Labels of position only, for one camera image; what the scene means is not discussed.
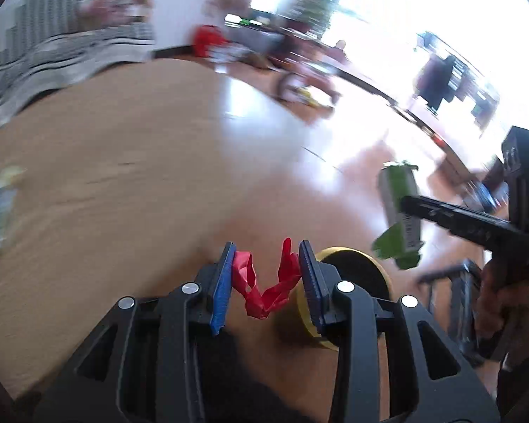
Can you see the red plastic bag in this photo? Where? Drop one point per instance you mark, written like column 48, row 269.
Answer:
column 209, row 39

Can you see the pile of floor clutter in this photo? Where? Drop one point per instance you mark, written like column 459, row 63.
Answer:
column 308, row 88

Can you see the silver green packet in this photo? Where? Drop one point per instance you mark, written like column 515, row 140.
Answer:
column 396, row 185

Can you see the black metal rack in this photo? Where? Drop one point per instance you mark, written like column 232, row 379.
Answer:
column 458, row 308

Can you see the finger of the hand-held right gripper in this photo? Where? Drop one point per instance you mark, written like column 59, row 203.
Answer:
column 467, row 218

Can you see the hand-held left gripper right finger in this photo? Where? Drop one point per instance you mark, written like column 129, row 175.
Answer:
column 311, row 282

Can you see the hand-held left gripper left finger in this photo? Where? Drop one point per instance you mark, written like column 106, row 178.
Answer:
column 222, row 291

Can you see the yellow tape roll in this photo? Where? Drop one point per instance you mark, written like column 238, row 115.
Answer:
column 357, row 268

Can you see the pink printed bag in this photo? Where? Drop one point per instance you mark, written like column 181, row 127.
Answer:
column 114, row 6

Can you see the person's right hand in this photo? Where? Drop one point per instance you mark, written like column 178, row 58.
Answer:
column 511, row 308

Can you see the red ribbon scrap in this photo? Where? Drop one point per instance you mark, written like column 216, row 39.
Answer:
column 264, row 297

